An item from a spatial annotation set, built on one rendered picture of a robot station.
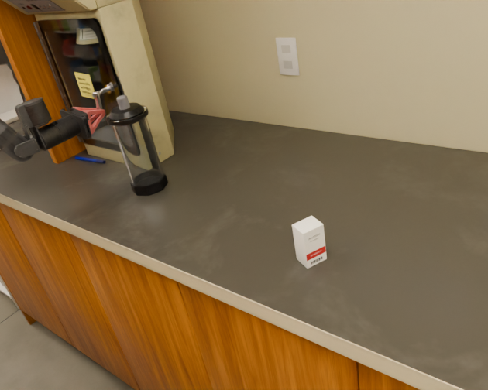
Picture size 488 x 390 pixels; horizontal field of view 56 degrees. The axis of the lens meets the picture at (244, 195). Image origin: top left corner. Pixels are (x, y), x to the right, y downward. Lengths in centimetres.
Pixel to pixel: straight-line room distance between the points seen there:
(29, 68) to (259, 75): 72
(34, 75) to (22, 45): 9
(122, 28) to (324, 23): 55
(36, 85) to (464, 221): 128
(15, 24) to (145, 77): 43
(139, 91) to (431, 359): 101
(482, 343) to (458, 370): 7
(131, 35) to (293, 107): 55
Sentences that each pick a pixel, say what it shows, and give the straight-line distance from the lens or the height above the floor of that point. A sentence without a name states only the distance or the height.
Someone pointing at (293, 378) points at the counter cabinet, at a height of 71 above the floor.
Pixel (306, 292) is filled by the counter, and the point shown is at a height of 94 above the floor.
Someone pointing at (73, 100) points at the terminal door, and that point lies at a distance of 157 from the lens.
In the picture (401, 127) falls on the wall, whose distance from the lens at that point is 139.
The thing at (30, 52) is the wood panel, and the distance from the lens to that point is 162.
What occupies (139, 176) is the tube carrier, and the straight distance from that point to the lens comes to 127.
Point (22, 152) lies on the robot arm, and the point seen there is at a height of 115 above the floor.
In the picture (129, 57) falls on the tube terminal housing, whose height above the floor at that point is 127.
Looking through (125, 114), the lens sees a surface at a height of 118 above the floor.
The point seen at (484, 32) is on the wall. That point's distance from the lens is 125.
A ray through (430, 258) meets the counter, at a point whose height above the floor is 94.
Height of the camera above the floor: 155
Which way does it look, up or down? 31 degrees down
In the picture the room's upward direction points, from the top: 11 degrees counter-clockwise
